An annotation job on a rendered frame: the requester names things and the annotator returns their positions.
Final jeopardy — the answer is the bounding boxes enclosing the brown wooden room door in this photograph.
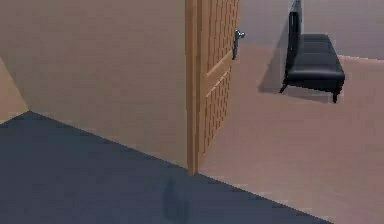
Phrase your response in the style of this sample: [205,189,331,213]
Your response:
[185,0,241,176]

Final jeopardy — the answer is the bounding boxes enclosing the black flat television set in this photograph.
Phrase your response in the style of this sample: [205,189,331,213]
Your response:
[286,0,304,73]

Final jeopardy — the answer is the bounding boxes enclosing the black television stand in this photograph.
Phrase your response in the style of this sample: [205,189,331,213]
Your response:
[279,33,346,104]

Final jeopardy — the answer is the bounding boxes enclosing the grey metal door handle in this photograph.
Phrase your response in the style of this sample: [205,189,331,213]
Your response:
[232,29,246,61]

